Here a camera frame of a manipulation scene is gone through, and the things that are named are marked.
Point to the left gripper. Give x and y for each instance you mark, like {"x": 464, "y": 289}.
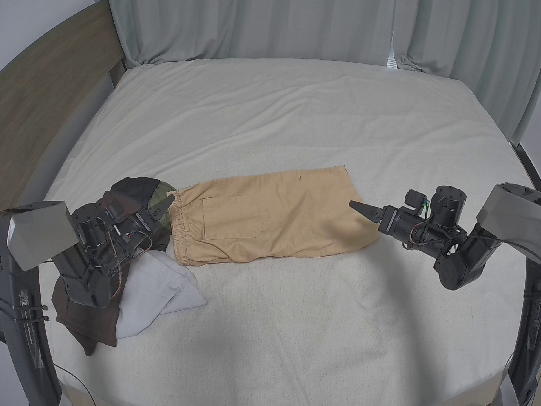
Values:
{"x": 141, "y": 222}

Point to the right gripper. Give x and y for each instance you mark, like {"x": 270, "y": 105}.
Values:
{"x": 401, "y": 222}

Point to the tan shorts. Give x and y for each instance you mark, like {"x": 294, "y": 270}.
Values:
{"x": 274, "y": 218}

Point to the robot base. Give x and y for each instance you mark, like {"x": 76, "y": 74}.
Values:
{"x": 509, "y": 391}

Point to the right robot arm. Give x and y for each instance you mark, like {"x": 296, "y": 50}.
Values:
{"x": 507, "y": 214}

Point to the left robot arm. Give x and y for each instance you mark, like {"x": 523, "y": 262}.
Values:
{"x": 38, "y": 231}

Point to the bed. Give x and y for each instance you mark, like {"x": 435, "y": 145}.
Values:
{"x": 296, "y": 121}

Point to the olive green garment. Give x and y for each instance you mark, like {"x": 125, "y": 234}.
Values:
{"x": 160, "y": 193}

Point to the black garment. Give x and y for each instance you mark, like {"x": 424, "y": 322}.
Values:
{"x": 135, "y": 186}

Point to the white garment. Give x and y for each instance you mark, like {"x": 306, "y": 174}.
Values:
{"x": 160, "y": 290}

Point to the brown garment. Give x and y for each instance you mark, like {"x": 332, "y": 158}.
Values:
{"x": 84, "y": 324}

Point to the window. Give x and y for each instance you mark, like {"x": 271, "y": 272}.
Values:
{"x": 391, "y": 61}

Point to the pale green curtain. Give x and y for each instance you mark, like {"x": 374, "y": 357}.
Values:
{"x": 465, "y": 23}
{"x": 253, "y": 15}

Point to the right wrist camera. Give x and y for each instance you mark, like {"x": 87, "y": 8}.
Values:
{"x": 416, "y": 199}

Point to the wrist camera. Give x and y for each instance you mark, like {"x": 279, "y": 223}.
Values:
{"x": 115, "y": 210}
{"x": 416, "y": 199}

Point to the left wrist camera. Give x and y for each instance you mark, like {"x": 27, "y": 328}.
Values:
{"x": 115, "y": 210}

